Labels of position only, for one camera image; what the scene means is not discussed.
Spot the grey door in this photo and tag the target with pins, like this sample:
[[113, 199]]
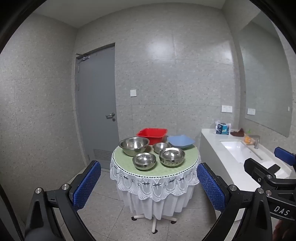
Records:
[[97, 97]]

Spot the white table skirt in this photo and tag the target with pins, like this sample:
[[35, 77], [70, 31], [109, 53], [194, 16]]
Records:
[[161, 206]]

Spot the green lace-edged tablecloth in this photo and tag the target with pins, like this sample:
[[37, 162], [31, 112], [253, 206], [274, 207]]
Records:
[[129, 172]]

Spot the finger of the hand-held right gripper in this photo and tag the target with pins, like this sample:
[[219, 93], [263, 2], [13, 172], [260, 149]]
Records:
[[256, 166], [285, 156]]

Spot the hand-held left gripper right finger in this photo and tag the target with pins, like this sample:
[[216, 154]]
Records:
[[210, 185]]

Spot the white sink basin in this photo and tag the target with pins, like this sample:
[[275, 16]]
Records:
[[240, 150]]

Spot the large steel bowl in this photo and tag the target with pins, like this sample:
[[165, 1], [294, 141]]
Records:
[[134, 144]]

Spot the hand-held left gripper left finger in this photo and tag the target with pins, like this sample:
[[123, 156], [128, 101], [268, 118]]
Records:
[[87, 183]]

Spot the patterned double-walled steel bowl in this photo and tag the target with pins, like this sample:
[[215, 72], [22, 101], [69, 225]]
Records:
[[172, 157]]

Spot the small orange bottle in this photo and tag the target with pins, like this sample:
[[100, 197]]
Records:
[[247, 139]]

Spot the wall mirror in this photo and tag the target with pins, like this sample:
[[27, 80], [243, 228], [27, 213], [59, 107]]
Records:
[[263, 76]]

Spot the smooth double-walled steel bowl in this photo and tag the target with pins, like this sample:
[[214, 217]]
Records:
[[144, 161]]

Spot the door closer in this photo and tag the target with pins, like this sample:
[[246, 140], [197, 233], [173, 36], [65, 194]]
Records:
[[83, 57]]

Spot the blue plastic plate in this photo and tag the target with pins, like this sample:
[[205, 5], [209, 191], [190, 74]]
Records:
[[180, 141]]

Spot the white light switch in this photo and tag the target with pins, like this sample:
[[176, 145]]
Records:
[[133, 93]]

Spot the white table base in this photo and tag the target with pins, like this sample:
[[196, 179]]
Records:
[[153, 223]]

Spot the white wall outlet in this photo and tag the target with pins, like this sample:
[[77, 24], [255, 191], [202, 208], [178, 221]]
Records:
[[226, 109]]

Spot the brown cloth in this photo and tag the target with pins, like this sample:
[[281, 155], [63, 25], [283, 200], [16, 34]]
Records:
[[237, 133]]

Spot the red plastic basin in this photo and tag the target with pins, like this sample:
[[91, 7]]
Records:
[[151, 134]]

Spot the tissue pack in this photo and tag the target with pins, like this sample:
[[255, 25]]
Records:
[[222, 128]]

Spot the small steel bowl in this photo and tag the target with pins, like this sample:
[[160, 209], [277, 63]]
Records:
[[161, 147]]

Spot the silver faucet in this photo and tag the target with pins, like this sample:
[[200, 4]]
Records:
[[256, 141]]

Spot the white sink counter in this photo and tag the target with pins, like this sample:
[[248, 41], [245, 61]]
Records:
[[212, 141]]

